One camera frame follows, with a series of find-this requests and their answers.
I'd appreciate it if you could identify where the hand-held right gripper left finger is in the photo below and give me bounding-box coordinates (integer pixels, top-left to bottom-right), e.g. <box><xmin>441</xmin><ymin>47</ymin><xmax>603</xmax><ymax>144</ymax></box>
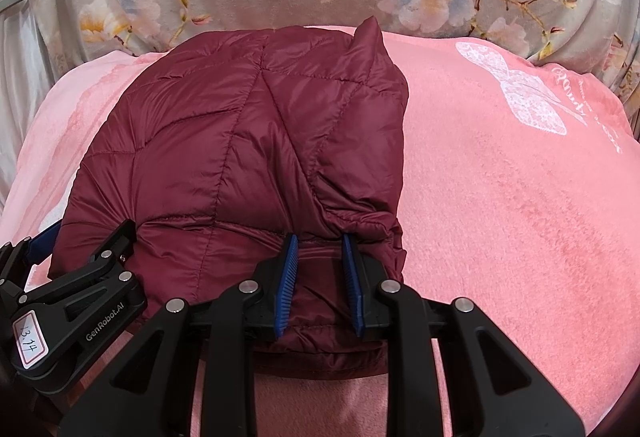
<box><xmin>59</xmin><ymin>233</ymin><xmax>300</xmax><ymax>437</ymax></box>

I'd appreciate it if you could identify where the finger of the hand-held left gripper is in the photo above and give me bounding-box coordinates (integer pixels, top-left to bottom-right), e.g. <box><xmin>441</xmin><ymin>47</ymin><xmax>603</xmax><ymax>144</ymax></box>
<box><xmin>10</xmin><ymin>219</ymin><xmax>149</xmax><ymax>384</ymax></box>
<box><xmin>0</xmin><ymin>224</ymin><xmax>61</xmax><ymax>299</ymax></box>

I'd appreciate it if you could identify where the white satin sheet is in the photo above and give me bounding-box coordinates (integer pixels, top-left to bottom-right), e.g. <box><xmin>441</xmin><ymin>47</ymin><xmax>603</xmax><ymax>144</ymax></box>
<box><xmin>0</xmin><ymin>0</ymin><xmax>57</xmax><ymax>200</ymax></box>

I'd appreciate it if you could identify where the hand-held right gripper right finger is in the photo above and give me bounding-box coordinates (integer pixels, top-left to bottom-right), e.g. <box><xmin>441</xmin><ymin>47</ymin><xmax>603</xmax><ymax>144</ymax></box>
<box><xmin>342</xmin><ymin>235</ymin><xmax>586</xmax><ymax>437</ymax></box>

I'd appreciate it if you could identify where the maroon quilted jacket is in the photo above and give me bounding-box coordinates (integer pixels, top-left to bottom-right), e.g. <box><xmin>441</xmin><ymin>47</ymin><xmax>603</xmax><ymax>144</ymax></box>
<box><xmin>47</xmin><ymin>16</ymin><xmax>411</xmax><ymax>380</ymax></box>

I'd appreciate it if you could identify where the pink fleece blanket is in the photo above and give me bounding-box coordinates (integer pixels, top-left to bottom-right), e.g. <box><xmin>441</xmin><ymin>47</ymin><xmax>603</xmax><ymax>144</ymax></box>
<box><xmin>0</xmin><ymin>24</ymin><xmax>640</xmax><ymax>437</ymax></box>

